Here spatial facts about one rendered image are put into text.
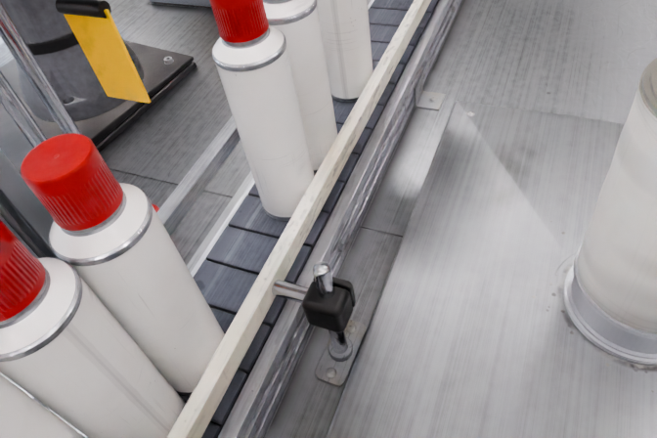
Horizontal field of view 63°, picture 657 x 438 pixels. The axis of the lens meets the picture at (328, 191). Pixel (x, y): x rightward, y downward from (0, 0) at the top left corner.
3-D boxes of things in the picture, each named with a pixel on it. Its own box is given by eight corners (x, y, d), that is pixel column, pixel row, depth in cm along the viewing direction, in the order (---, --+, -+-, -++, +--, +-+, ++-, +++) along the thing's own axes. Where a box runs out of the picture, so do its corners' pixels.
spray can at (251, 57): (305, 227, 46) (247, 6, 31) (252, 214, 48) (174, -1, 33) (328, 185, 49) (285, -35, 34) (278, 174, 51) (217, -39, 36)
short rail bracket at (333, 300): (352, 373, 42) (332, 290, 33) (317, 362, 43) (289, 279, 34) (366, 337, 43) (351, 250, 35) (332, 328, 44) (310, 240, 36)
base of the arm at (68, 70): (71, 137, 64) (29, 65, 57) (8, 100, 71) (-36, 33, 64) (166, 73, 71) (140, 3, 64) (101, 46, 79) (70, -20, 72)
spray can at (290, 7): (328, 179, 49) (287, -40, 35) (279, 169, 51) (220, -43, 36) (348, 143, 52) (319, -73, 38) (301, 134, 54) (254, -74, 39)
